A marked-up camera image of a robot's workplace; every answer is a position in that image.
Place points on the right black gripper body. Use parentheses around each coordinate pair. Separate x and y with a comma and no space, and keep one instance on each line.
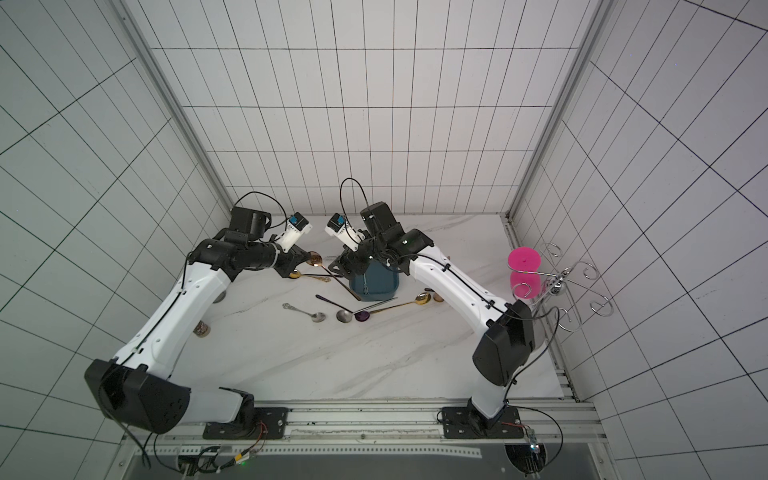
(352,261)

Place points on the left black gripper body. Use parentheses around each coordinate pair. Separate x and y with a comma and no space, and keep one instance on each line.
(273,257)

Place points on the gold ornate handle spoon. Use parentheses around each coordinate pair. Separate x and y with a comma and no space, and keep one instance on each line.
(295,274)

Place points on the copper round spoon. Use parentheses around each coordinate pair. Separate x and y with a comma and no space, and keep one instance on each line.
(315,260)

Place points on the teal plastic storage box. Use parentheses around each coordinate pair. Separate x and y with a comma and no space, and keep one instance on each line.
(377,283)

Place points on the purple iridescent spoon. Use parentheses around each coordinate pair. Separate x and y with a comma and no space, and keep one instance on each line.
(342,307)

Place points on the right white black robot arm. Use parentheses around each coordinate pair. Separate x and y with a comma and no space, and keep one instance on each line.
(504,329)

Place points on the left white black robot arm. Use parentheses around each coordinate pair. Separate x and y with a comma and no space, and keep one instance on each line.
(134,388)

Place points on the small ornate silver spoon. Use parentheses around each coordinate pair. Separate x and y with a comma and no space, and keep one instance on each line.
(316,317)

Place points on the rose gold long spoon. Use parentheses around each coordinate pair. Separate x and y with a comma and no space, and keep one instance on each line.
(435,296)

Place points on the silver matte round spoon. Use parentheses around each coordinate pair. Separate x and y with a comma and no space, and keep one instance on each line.
(373,306)

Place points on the small brown spice jar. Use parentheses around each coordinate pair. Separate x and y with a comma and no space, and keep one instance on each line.
(201,330)

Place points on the pink plastic cup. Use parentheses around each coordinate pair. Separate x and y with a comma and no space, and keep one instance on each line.
(525,281)

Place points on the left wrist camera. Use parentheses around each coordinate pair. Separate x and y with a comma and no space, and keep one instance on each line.
(248,226)

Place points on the chrome wire cup rack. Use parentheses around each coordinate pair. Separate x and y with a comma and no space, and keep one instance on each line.
(559,283)

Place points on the aluminium mounting rail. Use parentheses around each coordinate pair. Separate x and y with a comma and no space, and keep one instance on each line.
(379,427)

